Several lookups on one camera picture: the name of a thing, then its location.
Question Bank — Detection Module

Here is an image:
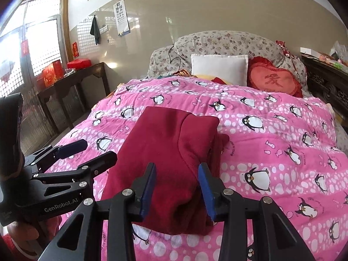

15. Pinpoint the white pillow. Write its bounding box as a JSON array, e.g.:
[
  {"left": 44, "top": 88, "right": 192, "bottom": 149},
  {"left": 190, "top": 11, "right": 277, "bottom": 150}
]
[{"left": 190, "top": 54, "right": 249, "bottom": 87}]

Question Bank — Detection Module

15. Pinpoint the person's left hand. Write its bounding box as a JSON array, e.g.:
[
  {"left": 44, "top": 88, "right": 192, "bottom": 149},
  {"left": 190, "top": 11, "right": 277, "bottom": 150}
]
[{"left": 5, "top": 215, "right": 63, "bottom": 253}]

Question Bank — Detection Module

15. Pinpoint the dark carved wooden cabinet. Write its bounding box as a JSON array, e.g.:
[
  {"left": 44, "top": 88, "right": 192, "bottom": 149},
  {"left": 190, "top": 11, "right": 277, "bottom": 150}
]
[{"left": 300, "top": 47, "right": 348, "bottom": 153}]

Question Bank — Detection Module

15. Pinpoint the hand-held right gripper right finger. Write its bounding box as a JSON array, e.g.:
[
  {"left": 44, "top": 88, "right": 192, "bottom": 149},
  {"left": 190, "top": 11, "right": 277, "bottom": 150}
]
[{"left": 198, "top": 162, "right": 317, "bottom": 261}]

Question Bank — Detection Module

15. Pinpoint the large red window sticker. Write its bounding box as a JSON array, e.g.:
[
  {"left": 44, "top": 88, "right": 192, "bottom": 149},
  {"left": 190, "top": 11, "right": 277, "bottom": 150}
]
[{"left": 0, "top": 60, "right": 15, "bottom": 83}]

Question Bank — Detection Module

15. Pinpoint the multicoloured patterned cloth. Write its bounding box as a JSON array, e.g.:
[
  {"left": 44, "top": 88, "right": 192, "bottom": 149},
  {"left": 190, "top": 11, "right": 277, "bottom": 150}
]
[{"left": 156, "top": 70, "right": 192, "bottom": 80}]

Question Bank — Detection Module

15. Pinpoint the red patterned bundle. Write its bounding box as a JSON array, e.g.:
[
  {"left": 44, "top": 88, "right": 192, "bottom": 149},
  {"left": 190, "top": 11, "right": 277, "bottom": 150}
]
[{"left": 276, "top": 40, "right": 297, "bottom": 59}]

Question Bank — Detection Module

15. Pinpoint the thin black cable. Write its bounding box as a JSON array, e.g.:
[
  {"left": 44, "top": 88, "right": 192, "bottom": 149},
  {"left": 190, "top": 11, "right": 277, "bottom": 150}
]
[{"left": 166, "top": 44, "right": 182, "bottom": 72}]

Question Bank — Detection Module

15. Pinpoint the flat red box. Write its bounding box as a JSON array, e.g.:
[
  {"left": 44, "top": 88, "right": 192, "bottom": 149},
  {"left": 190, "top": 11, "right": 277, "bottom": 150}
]
[{"left": 67, "top": 58, "right": 91, "bottom": 69}]

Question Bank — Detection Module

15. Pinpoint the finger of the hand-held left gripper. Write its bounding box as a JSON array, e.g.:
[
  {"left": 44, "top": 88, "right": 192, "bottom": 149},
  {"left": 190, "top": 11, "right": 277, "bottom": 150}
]
[
  {"left": 24, "top": 139, "right": 88, "bottom": 173},
  {"left": 33, "top": 151, "right": 118, "bottom": 196}
]

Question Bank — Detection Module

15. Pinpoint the dark wooden side table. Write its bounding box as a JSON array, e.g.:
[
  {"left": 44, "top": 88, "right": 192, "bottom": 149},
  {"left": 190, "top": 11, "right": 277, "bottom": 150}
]
[{"left": 37, "top": 62, "right": 110, "bottom": 131}]

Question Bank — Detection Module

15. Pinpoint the clear plastic bag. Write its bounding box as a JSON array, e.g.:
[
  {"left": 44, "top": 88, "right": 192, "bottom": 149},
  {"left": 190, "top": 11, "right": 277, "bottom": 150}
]
[{"left": 329, "top": 40, "right": 348, "bottom": 66}]

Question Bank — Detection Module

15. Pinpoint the person's left forearm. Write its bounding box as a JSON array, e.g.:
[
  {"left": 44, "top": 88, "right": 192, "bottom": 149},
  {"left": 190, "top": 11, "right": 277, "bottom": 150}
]
[{"left": 0, "top": 234, "right": 41, "bottom": 261}]

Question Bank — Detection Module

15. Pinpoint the yellow cloth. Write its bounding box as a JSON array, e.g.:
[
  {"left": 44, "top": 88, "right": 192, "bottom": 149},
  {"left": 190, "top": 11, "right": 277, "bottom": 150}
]
[{"left": 195, "top": 73, "right": 215, "bottom": 83}]

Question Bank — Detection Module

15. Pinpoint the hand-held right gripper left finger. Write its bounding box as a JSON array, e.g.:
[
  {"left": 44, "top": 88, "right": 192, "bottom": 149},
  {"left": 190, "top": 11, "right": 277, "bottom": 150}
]
[{"left": 37, "top": 162, "right": 157, "bottom": 261}]

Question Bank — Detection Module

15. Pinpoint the tall red gift box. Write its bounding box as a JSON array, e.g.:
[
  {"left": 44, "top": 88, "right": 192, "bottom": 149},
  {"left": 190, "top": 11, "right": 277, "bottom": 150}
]
[{"left": 41, "top": 60, "right": 62, "bottom": 87}]

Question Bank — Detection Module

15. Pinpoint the dark hanging cloth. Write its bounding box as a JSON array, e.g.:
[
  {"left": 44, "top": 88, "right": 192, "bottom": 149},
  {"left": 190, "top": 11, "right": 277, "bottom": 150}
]
[{"left": 90, "top": 15, "right": 102, "bottom": 45}]

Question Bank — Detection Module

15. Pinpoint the eye chart poster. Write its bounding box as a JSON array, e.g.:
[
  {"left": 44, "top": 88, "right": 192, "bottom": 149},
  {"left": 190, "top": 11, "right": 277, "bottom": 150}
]
[{"left": 113, "top": 0, "right": 131, "bottom": 37}]

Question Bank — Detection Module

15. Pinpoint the pink penguin print blanket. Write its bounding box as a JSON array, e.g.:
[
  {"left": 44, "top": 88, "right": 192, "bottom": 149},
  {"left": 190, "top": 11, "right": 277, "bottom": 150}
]
[{"left": 35, "top": 76, "right": 348, "bottom": 261}]

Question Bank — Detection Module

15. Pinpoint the red heart-shaped cushion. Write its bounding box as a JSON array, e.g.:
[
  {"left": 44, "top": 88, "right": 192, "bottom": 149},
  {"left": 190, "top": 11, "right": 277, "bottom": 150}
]
[{"left": 247, "top": 56, "right": 303, "bottom": 98}]

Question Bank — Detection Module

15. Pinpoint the dark red fleece garment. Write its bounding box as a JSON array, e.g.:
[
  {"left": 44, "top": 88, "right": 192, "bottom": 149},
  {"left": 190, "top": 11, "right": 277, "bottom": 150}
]
[{"left": 100, "top": 106, "right": 229, "bottom": 236}]

